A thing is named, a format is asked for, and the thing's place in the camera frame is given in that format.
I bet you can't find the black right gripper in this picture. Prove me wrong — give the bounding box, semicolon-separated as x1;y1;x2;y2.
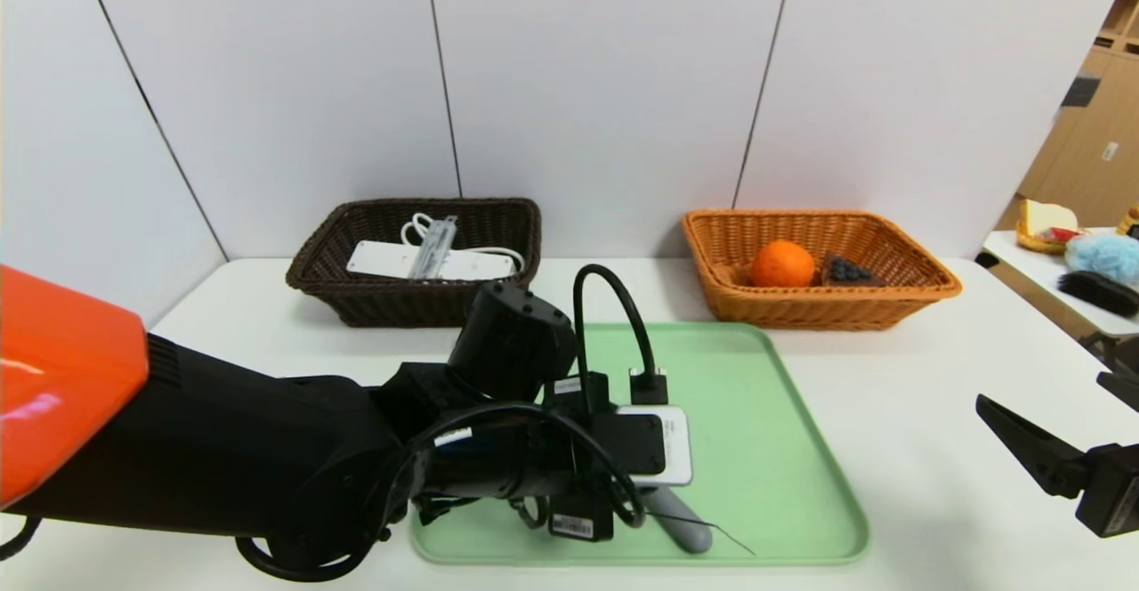
974;371;1139;538

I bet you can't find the chocolate blueberry cake slice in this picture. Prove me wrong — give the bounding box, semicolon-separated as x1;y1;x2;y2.
819;253;887;287

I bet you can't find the orange fruit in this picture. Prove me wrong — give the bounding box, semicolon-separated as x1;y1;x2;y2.
749;239;818;288

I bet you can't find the white peeler with grey handle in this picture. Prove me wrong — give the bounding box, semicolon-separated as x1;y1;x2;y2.
642;487;715;555

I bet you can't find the grey clear compass case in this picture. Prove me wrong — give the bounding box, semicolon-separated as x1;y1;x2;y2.
408;215;460;281

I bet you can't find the white power strip with cord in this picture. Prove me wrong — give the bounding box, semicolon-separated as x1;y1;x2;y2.
345;212;528;282

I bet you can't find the small yellow wicker basket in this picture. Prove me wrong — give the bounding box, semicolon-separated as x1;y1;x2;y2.
1015;224;1082;257

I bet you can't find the orange wicker basket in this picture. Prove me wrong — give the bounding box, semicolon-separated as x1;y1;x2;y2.
683;209;964;332

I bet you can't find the dark brown wicker basket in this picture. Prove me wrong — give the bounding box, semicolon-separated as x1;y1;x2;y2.
285;198;544;328

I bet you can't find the black brush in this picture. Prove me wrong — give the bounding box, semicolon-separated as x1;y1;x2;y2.
1057;271;1139;318

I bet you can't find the white side table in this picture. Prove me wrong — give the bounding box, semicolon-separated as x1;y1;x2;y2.
981;230;1139;343

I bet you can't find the blue fluffy bath sponge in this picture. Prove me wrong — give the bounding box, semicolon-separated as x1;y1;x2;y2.
1063;233;1139;287

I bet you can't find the pale yellow bread slice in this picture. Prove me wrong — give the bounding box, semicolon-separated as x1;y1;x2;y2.
1020;201;1078;238

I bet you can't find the light wooden cabinet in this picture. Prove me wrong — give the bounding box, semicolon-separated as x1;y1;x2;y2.
992;0;1139;232

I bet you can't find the light green plastic tray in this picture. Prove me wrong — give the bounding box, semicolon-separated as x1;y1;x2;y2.
409;321;871;567

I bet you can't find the dark grey cabinet plate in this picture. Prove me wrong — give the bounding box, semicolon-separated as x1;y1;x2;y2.
1058;77;1101;111

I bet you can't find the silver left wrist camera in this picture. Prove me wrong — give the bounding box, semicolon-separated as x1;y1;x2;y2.
614;405;694;488

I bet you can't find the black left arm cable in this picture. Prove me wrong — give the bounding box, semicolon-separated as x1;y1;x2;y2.
0;263;670;585

